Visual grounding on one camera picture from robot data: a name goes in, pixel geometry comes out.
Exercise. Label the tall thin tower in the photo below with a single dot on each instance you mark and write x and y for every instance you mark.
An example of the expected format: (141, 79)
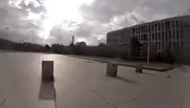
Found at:
(72, 40)

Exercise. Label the distant row of trees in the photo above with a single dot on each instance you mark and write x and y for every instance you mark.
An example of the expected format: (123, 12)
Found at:
(83, 49)

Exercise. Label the low dark raised bed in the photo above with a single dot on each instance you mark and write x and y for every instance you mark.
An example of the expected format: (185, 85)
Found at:
(125, 63)

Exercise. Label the row of stone bollards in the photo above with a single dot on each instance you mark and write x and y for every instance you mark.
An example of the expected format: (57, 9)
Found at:
(47, 70)

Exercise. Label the large curved building with windows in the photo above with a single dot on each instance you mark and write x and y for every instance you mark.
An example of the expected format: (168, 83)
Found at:
(166, 35)

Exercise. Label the dark tree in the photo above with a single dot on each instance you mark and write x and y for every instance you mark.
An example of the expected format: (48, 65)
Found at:
(133, 48)

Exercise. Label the thin lamp pole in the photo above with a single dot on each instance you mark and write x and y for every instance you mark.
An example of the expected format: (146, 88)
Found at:
(147, 55)

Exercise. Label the grey paved plaza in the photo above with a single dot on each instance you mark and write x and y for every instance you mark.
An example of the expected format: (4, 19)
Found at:
(86, 89)

